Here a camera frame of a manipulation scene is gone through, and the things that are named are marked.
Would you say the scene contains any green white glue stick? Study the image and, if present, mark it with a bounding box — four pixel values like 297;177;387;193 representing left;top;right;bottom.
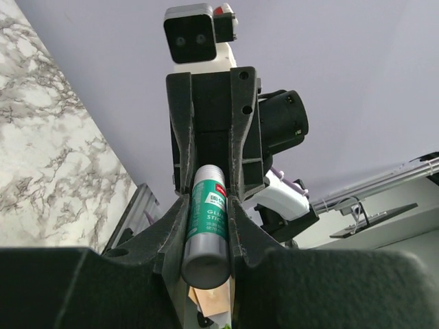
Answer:
181;164;230;290

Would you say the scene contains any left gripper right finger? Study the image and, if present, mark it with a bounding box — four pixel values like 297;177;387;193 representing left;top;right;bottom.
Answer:
228;197;438;328

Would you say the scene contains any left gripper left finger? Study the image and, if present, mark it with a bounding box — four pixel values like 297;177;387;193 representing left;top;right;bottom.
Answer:
1;195;190;328

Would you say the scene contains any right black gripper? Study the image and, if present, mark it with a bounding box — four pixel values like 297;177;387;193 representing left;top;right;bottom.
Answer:
166;66;264;201

